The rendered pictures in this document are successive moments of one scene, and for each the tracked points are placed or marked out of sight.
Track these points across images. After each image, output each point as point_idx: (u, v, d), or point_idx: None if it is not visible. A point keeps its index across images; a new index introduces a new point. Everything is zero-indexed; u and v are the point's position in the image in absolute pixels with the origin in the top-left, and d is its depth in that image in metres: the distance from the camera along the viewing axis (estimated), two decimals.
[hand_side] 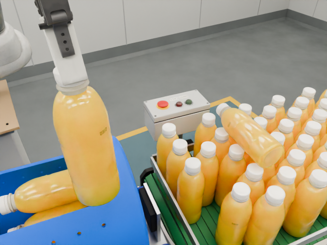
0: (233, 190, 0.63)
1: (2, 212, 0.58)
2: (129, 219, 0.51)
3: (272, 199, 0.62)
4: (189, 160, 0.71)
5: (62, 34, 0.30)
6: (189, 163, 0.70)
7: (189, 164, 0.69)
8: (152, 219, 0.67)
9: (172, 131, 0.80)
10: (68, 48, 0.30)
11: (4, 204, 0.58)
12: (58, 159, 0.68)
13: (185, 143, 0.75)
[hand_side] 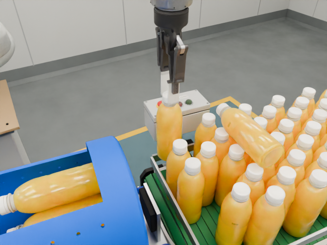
0: (233, 190, 0.63)
1: (1, 212, 0.58)
2: (128, 219, 0.51)
3: (272, 199, 0.62)
4: (189, 160, 0.71)
5: (175, 85, 0.69)
6: (189, 163, 0.70)
7: (189, 164, 0.69)
8: (152, 219, 0.67)
9: None
10: (176, 91, 0.69)
11: (3, 204, 0.58)
12: (57, 159, 0.68)
13: (185, 143, 0.75)
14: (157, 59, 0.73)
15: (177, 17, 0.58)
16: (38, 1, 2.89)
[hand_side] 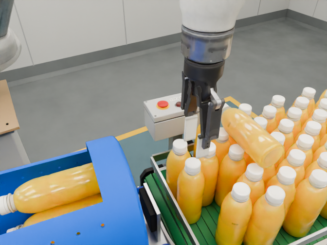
0: (233, 190, 0.63)
1: (1, 212, 0.58)
2: (128, 219, 0.51)
3: (272, 199, 0.62)
4: (189, 160, 0.71)
5: None
6: (189, 163, 0.70)
7: (189, 164, 0.69)
8: (152, 219, 0.67)
9: None
10: (208, 146, 0.60)
11: (3, 204, 0.58)
12: (57, 159, 0.68)
13: (185, 143, 0.75)
14: (181, 102, 0.65)
15: (213, 70, 0.50)
16: (38, 1, 2.89)
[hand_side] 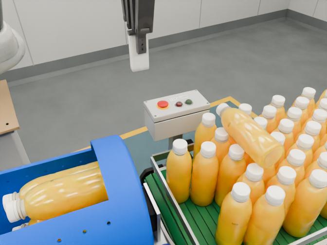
0: (233, 190, 0.63)
1: None
2: (134, 218, 0.52)
3: (272, 199, 0.62)
4: None
5: None
6: None
7: None
8: (152, 219, 0.67)
9: None
10: None
11: None
12: (62, 158, 0.68)
13: (185, 143, 0.75)
14: (153, 24, 0.42)
15: None
16: (38, 1, 2.89)
